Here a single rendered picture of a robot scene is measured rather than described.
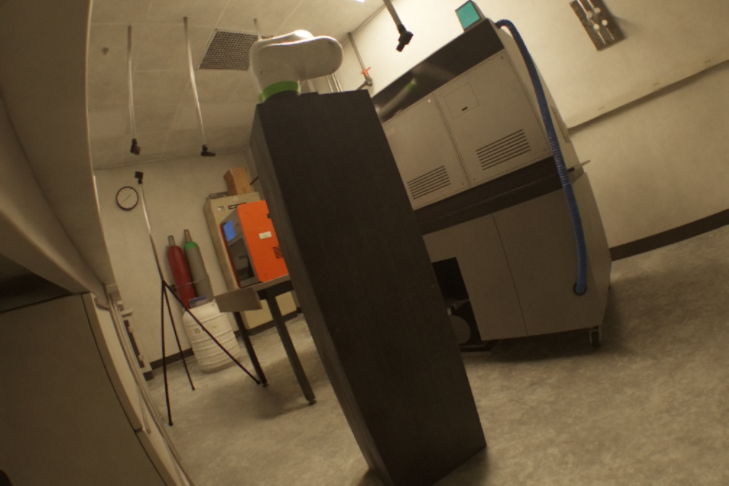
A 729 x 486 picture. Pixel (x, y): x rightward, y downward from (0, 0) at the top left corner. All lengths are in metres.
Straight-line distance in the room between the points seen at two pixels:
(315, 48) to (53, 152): 0.86
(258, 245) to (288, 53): 1.06
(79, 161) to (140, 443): 0.51
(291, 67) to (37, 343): 0.91
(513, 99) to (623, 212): 1.39
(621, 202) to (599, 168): 0.28
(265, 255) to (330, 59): 1.10
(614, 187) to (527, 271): 1.27
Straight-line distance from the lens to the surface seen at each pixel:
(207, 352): 3.26
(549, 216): 1.28
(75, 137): 0.25
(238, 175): 4.98
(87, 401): 0.65
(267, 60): 1.00
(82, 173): 0.30
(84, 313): 0.63
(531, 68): 1.38
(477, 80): 1.44
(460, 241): 1.43
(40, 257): 0.29
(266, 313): 4.67
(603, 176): 2.45
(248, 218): 1.76
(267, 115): 0.83
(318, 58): 1.01
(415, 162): 1.58
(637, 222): 2.49
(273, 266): 1.76
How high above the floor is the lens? 0.75
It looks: 5 degrees up
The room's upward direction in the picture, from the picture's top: 19 degrees counter-clockwise
